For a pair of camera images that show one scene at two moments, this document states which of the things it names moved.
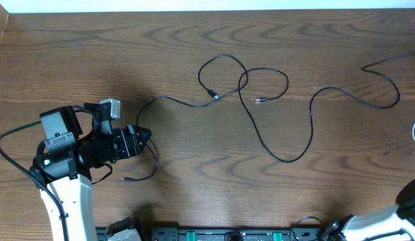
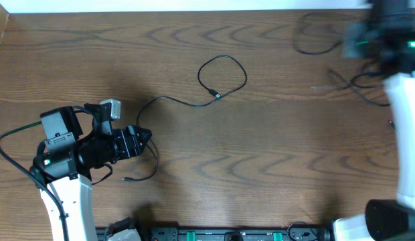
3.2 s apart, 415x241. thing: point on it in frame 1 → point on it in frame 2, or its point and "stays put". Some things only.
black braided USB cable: x=148 y=177 stays put
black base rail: x=221 y=233 stays put
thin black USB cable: x=364 y=67 → x=351 y=86
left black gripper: x=126 y=143 stays put
